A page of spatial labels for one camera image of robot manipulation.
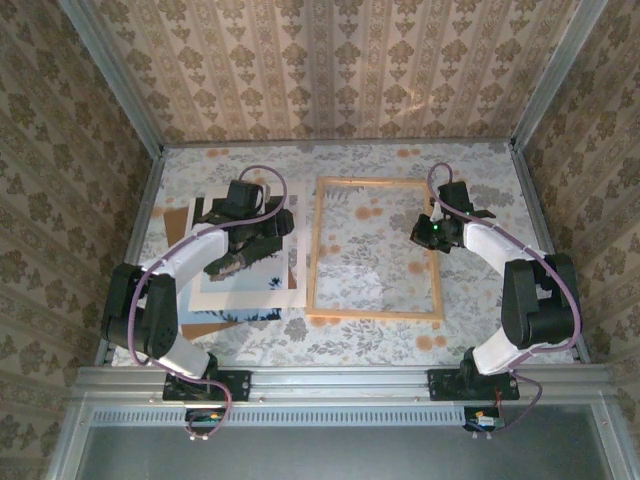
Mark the white picture mat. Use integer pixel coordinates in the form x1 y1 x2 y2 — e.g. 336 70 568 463
187 193 307 312

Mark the photo with dark foliage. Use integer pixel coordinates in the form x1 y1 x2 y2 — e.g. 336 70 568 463
192 197 292 322

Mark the light wooden picture frame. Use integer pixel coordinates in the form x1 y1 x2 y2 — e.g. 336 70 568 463
305 175 445 322

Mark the brown backing board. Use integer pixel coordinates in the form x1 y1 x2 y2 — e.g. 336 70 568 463
163 206 242 342

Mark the small circuit board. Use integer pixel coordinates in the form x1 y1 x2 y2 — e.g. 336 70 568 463
462 405 504 434
184 408 226 435

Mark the grey metal panel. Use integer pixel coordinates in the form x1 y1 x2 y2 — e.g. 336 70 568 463
74 424 619 480

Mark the aluminium table side rail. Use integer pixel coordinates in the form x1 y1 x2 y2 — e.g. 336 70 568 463
509 144 591 364
94 149 166 366

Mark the aluminium table end rail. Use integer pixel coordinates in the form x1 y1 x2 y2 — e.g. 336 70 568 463
162 138 516 150

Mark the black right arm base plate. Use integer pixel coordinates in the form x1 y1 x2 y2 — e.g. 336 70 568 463
427 368 521 403

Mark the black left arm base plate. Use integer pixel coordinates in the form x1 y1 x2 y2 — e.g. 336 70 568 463
162 368 252 403

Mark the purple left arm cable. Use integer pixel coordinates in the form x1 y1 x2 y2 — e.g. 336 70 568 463
127 164 290 441

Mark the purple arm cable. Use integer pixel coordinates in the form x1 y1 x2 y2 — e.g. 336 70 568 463
127 164 290 441
427 162 585 441

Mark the aluminium mounting rail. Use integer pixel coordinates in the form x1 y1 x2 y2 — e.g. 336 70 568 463
72 364 614 402

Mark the aluminium corner post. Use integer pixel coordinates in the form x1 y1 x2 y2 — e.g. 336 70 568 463
58 0 166 157
509 0 609 151

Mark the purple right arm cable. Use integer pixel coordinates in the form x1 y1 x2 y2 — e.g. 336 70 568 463
427 162 585 441

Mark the grey slotted cable duct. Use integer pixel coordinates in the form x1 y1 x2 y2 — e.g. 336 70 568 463
92 407 467 427

